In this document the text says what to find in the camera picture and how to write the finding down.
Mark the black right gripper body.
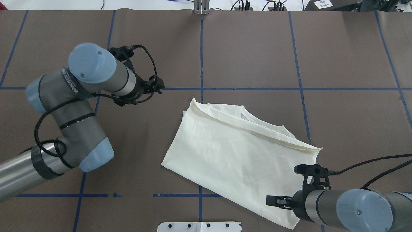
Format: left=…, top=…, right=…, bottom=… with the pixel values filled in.
left=288, top=164, right=331, bottom=223

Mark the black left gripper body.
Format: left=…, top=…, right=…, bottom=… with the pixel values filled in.
left=108, top=46, right=155, bottom=107

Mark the cream long-sleeve cat shirt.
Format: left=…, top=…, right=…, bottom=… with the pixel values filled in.
left=161, top=98, right=321, bottom=229

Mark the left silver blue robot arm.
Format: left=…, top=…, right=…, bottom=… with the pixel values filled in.
left=0, top=43, right=165, bottom=202

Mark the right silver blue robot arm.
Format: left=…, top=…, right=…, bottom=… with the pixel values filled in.
left=266, top=164, right=412, bottom=232

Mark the upper orange black adapter box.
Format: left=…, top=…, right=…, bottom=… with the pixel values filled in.
left=231, top=0, right=251, bottom=11

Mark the orange black adapter box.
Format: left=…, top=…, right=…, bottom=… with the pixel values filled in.
left=267, top=1, right=287, bottom=11
left=231, top=0, right=251, bottom=11

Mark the lower orange black adapter box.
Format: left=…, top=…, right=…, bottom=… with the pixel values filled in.
left=267, top=1, right=287, bottom=11

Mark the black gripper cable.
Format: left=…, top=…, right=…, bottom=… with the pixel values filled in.
left=330, top=154, right=412, bottom=190

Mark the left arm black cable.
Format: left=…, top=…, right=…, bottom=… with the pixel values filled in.
left=34, top=45, right=159, bottom=169

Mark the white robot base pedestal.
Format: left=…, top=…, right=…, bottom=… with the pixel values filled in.
left=157, top=221, right=242, bottom=232

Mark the aluminium frame post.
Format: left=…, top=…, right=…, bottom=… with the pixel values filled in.
left=193, top=0, right=210, bottom=15

